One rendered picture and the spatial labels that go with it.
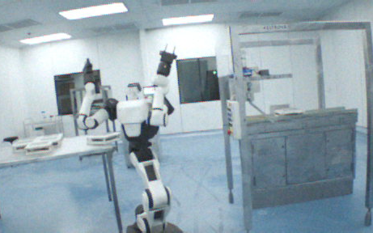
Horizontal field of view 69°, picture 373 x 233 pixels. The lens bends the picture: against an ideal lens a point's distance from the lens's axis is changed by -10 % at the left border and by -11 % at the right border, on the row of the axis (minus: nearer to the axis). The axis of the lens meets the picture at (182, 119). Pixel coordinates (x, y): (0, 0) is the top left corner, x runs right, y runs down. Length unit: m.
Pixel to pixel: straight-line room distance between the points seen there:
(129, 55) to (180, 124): 2.25
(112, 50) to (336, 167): 6.33
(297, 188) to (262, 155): 0.53
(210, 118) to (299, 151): 5.04
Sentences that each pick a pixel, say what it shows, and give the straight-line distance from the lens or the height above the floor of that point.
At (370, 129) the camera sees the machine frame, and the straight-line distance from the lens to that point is 2.66.
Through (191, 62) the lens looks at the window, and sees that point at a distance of 7.94.
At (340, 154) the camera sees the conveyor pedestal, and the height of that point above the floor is 0.47.
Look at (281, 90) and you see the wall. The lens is 8.35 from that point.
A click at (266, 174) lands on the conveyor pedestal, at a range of 3.14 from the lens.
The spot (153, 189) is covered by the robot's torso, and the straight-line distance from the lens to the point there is 2.13.
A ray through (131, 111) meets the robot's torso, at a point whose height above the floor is 1.19.
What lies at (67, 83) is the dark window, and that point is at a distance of 8.48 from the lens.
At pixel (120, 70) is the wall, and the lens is 8.07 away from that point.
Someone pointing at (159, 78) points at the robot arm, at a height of 1.39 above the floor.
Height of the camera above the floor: 1.33
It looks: 6 degrees down
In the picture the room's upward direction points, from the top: 6 degrees counter-clockwise
